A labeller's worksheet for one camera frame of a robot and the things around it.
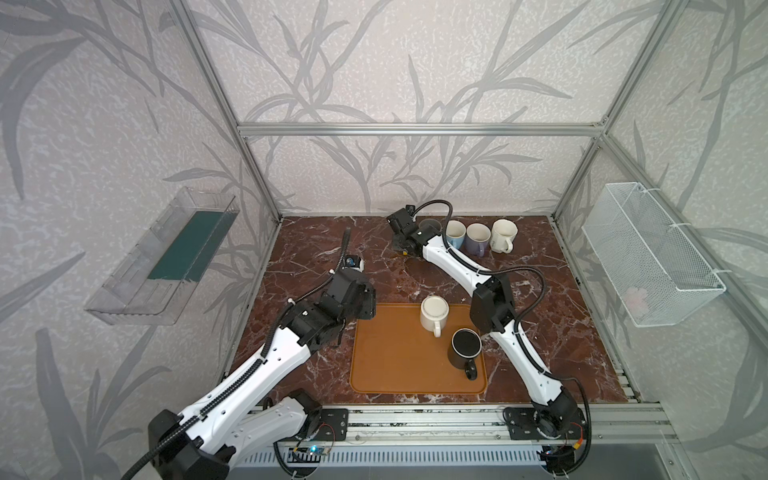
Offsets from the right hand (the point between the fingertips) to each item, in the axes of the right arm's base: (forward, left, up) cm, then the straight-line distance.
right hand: (402, 230), depth 103 cm
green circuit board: (-62, +21, -9) cm, 66 cm away
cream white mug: (-29, -9, -3) cm, 31 cm away
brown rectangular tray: (-40, +3, -9) cm, 41 cm away
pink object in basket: (-34, -58, +11) cm, 68 cm away
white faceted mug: (-2, -35, -1) cm, 35 cm away
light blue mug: (+1, -19, -3) cm, 19 cm away
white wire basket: (-35, -54, +24) cm, 69 cm away
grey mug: (+3, -10, +1) cm, 11 cm away
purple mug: (+3, -28, -7) cm, 29 cm away
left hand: (-29, +8, +11) cm, 32 cm away
